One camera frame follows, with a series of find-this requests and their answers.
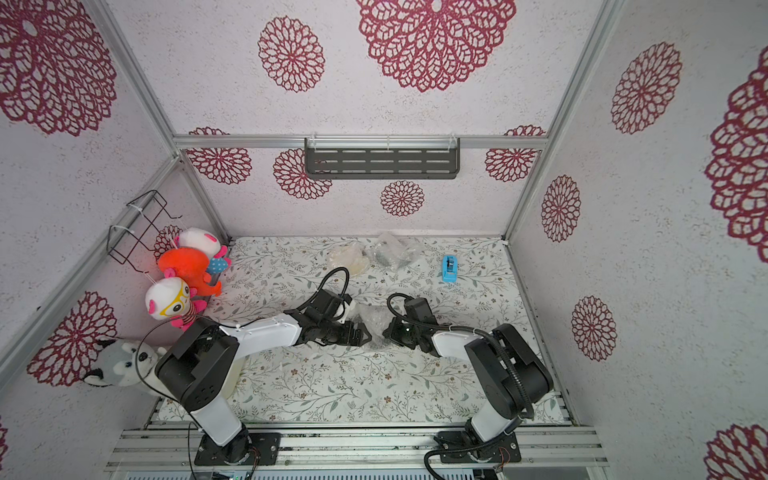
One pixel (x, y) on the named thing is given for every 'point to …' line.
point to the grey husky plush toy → (124, 362)
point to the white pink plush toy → (208, 243)
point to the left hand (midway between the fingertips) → (361, 339)
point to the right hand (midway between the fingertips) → (380, 330)
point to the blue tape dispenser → (450, 268)
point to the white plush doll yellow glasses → (173, 298)
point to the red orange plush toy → (190, 264)
